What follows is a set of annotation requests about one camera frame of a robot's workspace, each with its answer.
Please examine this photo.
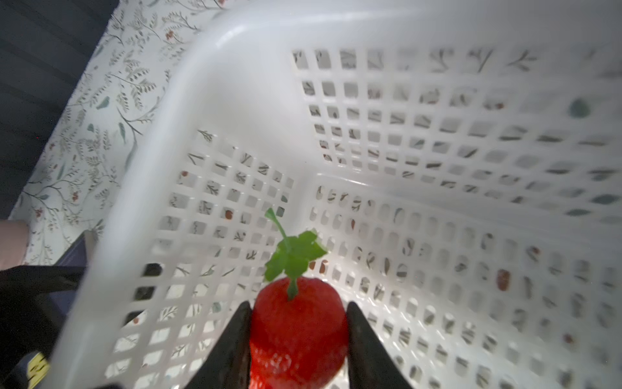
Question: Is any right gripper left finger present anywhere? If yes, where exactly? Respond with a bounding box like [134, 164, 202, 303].
[186, 301, 252, 389]

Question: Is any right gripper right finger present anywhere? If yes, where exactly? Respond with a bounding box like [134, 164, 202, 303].
[346, 301, 412, 389]

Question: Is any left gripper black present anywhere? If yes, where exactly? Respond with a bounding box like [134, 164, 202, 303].
[1, 266, 86, 379]

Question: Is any white plastic perforated basket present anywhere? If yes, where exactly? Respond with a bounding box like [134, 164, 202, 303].
[45, 1, 621, 388]

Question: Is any dark blue booklet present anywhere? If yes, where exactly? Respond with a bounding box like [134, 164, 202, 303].
[3, 230, 97, 388]

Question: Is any pink cup with markers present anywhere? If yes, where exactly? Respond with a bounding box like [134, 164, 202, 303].
[0, 220, 29, 271]

